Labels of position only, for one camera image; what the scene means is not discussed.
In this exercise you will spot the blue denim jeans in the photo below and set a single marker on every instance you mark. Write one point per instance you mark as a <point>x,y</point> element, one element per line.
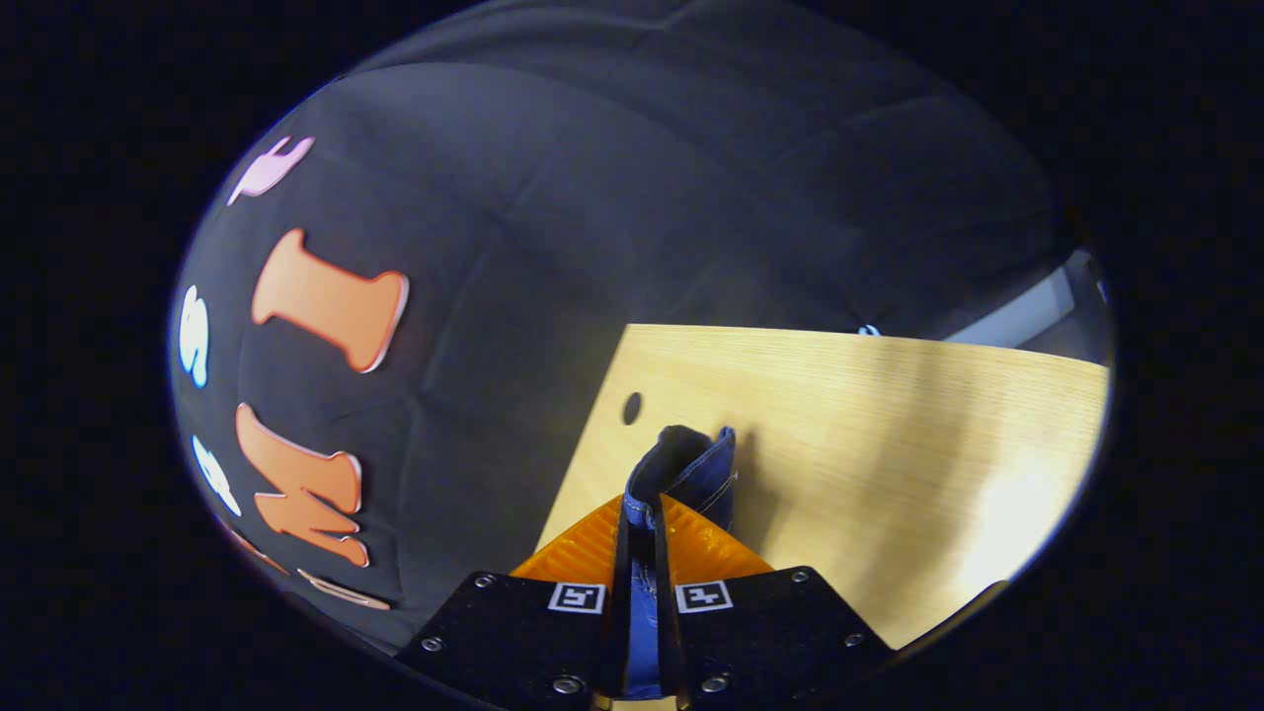
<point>691,469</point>

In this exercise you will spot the black backdrop cloth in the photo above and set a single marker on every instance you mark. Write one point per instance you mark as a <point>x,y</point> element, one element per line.
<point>543,247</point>

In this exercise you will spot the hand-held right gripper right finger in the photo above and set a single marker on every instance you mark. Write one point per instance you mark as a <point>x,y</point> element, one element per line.
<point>668,642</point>

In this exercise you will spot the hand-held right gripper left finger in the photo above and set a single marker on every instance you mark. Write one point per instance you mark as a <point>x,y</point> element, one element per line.
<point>616,632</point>

